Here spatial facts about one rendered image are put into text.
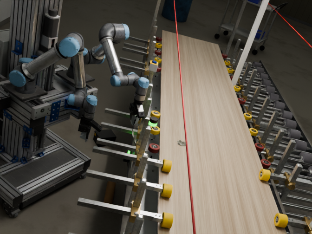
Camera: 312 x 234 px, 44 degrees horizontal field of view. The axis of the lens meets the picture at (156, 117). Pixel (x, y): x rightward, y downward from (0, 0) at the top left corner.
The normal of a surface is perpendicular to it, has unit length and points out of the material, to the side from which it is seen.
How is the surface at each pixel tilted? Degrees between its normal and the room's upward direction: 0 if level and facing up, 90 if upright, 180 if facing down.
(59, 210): 0
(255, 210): 0
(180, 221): 0
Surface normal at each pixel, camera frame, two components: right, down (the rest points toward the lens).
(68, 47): 0.05, 0.42
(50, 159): 0.25, -0.84
